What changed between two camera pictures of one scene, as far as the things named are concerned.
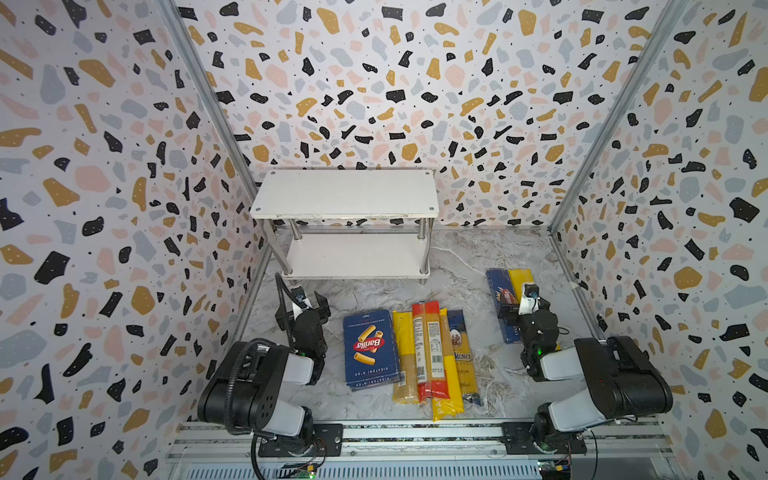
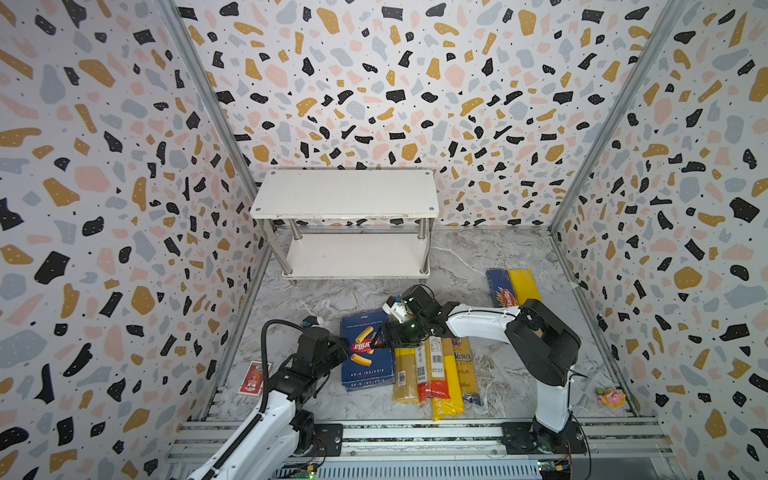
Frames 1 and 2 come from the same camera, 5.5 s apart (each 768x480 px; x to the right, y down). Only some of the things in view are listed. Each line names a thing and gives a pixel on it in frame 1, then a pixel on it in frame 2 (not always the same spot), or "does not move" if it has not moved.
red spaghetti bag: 429,352 does not move
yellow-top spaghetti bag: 404,383 does not move
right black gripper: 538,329 to 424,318
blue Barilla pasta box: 370,350 does not move
